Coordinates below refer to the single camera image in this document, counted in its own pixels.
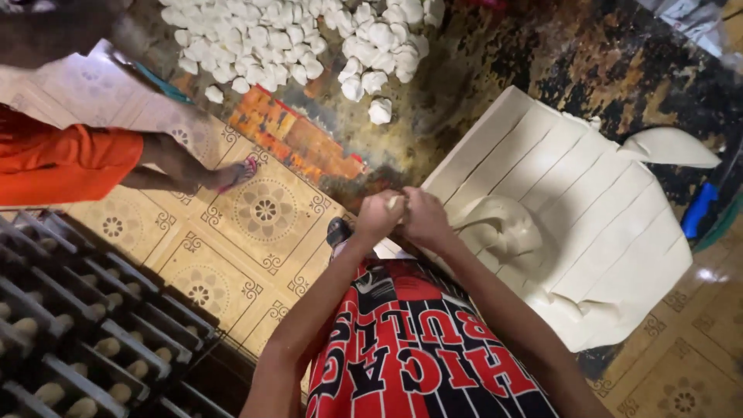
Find green basin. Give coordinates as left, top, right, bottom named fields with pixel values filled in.
left=692, top=190, right=743, bottom=254

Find person's right hand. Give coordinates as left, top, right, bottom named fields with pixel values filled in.
left=400, top=186, right=460, bottom=252

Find teal scraper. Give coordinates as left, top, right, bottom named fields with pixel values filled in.
left=132, top=60, right=196, bottom=106

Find grey plastic bag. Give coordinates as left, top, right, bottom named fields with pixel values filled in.
left=635, top=0, right=743, bottom=59

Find person's left hand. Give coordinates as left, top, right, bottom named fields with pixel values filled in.
left=356, top=189, right=407, bottom=246

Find curled dough strip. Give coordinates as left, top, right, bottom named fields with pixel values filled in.
left=452, top=194, right=545, bottom=263

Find pile of white dough balls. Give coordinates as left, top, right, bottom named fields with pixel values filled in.
left=158, top=0, right=447, bottom=126

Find pink sandal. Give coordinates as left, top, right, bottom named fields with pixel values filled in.
left=216, top=156, right=259, bottom=194

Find dark sandal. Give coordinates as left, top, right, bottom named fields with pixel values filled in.
left=325, top=217, right=354, bottom=248

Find red black printed shorts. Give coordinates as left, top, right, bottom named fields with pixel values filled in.
left=306, top=258, right=559, bottom=418

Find pointed dough scrap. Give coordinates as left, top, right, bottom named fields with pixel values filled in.
left=617, top=127, right=722, bottom=170

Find blue tool handle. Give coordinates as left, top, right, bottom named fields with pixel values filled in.
left=680, top=182, right=720, bottom=240

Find orange shorts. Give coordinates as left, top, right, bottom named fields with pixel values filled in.
left=0, top=103, right=145, bottom=207

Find metal rack of dough rolls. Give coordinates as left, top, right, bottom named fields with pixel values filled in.
left=0, top=208, right=234, bottom=418

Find cut dough slab strips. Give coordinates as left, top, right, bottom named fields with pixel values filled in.
left=420, top=86, right=695, bottom=354

